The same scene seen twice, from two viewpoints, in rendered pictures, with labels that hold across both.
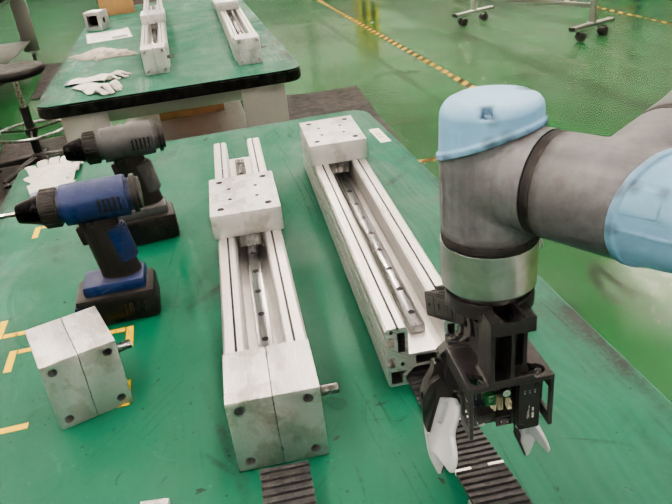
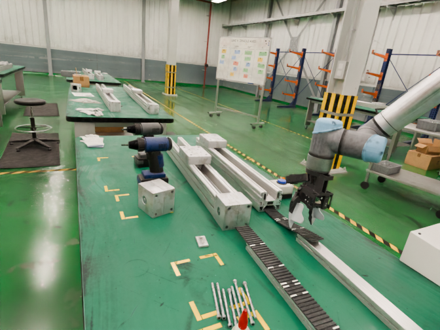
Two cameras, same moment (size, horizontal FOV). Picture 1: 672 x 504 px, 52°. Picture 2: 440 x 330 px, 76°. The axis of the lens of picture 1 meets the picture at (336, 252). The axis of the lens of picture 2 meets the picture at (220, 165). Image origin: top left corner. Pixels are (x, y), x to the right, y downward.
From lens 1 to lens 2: 48 cm
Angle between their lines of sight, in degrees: 19
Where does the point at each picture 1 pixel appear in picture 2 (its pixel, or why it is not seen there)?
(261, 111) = not seen: hidden behind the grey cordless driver
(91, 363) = (167, 194)
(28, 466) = (146, 227)
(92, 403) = (163, 209)
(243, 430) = (228, 215)
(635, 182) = (370, 139)
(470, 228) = (323, 150)
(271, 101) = not seen: hidden behind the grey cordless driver
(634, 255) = (368, 156)
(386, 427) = (262, 221)
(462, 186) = (323, 139)
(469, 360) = (310, 190)
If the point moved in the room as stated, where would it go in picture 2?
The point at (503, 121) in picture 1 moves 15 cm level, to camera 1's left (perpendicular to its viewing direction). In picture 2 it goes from (336, 124) to (289, 122)
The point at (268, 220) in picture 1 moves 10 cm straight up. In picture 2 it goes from (206, 160) to (208, 139)
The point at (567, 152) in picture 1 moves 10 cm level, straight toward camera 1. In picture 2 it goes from (351, 133) to (366, 142)
